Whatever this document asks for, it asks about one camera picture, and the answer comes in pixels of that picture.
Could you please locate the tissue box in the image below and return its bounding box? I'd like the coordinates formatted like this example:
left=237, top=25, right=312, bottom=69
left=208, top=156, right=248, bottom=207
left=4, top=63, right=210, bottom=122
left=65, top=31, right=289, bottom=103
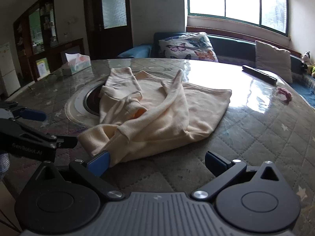
left=61, top=53, right=91, bottom=76

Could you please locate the pink small toy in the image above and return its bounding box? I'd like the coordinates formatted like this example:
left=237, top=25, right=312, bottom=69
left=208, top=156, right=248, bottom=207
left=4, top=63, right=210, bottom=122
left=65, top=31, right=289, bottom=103
left=276, top=87, right=293, bottom=103

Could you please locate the window with green frame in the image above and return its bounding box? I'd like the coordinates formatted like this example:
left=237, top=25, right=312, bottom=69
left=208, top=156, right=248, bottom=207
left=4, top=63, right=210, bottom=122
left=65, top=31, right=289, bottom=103
left=188, top=0, right=288, bottom=36

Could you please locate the blue sofa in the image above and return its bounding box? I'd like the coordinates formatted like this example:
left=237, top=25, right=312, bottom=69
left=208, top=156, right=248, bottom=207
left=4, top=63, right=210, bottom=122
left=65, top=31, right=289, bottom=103
left=118, top=32, right=314, bottom=107

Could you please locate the cow plush toy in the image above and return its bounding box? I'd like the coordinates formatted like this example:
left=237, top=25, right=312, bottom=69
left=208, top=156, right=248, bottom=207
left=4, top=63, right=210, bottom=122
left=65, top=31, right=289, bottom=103
left=301, top=52, right=312, bottom=74

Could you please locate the butterfly print pillow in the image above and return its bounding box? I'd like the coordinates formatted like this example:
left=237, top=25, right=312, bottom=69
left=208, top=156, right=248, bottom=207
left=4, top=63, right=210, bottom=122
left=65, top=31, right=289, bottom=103
left=158, top=32, right=218, bottom=62

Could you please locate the cream sweatshirt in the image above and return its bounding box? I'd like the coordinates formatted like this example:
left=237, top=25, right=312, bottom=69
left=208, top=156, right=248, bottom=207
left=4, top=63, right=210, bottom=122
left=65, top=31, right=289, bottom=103
left=78, top=67, right=232, bottom=166

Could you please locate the dark display cabinet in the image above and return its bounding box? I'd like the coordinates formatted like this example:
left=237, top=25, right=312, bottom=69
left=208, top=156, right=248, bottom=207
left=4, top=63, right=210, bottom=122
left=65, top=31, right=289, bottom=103
left=13, top=0, right=84, bottom=86

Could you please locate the white refrigerator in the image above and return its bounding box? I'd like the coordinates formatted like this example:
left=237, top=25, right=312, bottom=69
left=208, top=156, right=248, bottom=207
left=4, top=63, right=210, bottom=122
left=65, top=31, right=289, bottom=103
left=0, top=43, right=21, bottom=96

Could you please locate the round induction cooktop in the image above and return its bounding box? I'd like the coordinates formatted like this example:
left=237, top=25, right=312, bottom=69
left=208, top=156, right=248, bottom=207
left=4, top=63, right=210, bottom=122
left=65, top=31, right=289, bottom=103
left=65, top=75, right=108, bottom=127

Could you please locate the black remote control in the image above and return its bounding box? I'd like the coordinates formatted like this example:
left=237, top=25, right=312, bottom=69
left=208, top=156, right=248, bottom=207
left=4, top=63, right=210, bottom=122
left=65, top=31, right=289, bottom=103
left=242, top=65, right=277, bottom=86

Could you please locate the white plain pillow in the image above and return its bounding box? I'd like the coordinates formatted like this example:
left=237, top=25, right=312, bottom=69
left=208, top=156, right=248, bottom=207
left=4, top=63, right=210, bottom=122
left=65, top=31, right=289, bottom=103
left=255, top=41, right=293, bottom=83

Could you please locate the green orange plush toy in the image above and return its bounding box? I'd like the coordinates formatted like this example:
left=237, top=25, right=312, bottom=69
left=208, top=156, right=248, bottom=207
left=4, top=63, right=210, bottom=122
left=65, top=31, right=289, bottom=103
left=307, top=65, right=315, bottom=78

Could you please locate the dark wooden door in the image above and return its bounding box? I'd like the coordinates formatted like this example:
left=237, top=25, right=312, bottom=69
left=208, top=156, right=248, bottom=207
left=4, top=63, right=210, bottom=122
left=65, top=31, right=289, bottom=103
left=84, top=0, right=133, bottom=60

